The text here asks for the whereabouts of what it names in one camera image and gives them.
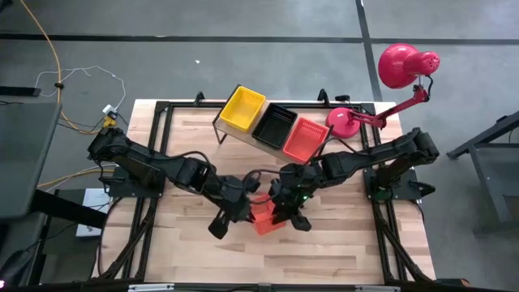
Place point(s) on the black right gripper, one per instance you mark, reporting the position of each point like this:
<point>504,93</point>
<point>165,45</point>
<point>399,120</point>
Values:
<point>292,196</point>

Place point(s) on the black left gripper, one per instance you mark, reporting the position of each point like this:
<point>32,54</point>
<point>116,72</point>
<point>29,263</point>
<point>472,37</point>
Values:
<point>237,196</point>

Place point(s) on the black plastic basket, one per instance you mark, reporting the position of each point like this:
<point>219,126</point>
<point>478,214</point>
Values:
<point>275,126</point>

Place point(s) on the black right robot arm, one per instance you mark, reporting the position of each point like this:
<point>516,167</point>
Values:
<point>377,154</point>

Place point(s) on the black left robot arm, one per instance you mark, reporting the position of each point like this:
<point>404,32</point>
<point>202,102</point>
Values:
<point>142,162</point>

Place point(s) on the yellow plastic basket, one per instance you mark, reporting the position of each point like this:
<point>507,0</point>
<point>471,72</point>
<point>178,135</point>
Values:
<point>242,108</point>

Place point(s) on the white paper booklet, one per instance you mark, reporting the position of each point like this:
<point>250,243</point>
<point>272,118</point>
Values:
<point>94,211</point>

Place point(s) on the yellow plug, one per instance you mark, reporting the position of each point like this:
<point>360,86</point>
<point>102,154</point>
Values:
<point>110,122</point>

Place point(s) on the white power adapter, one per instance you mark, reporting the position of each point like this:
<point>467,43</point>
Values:
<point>109,109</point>

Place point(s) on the red desk lamp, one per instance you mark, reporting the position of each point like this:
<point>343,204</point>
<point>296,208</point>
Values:
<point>399,67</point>

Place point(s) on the dark grey side table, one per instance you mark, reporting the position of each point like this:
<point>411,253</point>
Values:
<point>494,174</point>

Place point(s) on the grey desk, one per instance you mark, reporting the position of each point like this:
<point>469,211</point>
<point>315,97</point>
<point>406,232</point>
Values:
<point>24,154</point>

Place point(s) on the silver aluminium bracket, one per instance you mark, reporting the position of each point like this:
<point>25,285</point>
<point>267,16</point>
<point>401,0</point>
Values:
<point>150,287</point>
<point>377,288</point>

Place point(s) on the black aluminium table frame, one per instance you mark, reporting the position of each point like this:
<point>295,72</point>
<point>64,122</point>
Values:
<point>190,105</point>

